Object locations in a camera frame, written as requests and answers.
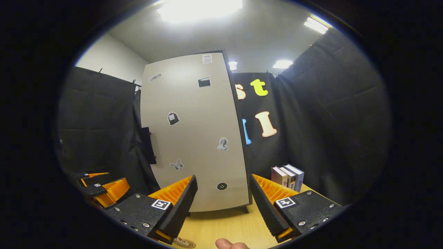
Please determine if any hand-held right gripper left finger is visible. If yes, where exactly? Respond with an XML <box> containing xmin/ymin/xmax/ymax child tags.
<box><xmin>105</xmin><ymin>175</ymin><xmax>199</xmax><ymax>245</ymax></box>

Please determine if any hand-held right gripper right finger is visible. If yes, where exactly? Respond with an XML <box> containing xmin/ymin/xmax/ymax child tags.
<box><xmin>249</xmin><ymin>174</ymin><xmax>347</xmax><ymax>243</ymax></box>

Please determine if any round tan coaster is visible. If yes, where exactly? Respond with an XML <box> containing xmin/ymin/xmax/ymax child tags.
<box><xmin>173</xmin><ymin>238</ymin><xmax>197</xmax><ymax>249</ymax></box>

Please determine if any black door handle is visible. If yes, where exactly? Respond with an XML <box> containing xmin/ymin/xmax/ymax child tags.
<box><xmin>140</xmin><ymin>127</ymin><xmax>157</xmax><ymax>165</ymax></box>

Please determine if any white cabinet door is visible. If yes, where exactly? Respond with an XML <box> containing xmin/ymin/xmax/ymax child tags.
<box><xmin>140</xmin><ymin>51</ymin><xmax>252</xmax><ymax>212</ymax></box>

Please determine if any dark grey cabinet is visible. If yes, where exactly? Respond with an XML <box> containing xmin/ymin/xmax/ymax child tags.
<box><xmin>221</xmin><ymin>50</ymin><xmax>253</xmax><ymax>214</ymax></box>

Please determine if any pink cover book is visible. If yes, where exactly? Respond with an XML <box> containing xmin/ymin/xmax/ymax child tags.
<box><xmin>271</xmin><ymin>166</ymin><xmax>289</xmax><ymax>187</ymax></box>

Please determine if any white spine book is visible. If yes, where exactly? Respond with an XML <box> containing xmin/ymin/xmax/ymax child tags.
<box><xmin>280</xmin><ymin>166</ymin><xmax>297</xmax><ymax>190</ymax></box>

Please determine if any grey blue book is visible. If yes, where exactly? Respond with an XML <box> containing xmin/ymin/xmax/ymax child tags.
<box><xmin>284</xmin><ymin>164</ymin><xmax>305</xmax><ymax>193</ymax></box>

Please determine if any black backdrop cloth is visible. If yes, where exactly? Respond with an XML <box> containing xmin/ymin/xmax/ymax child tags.
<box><xmin>57</xmin><ymin>28</ymin><xmax>391</xmax><ymax>206</ymax></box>

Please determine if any large ceiling light panel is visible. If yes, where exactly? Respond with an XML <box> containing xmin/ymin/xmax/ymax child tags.
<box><xmin>157</xmin><ymin>0</ymin><xmax>243</xmax><ymax>22</ymax></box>

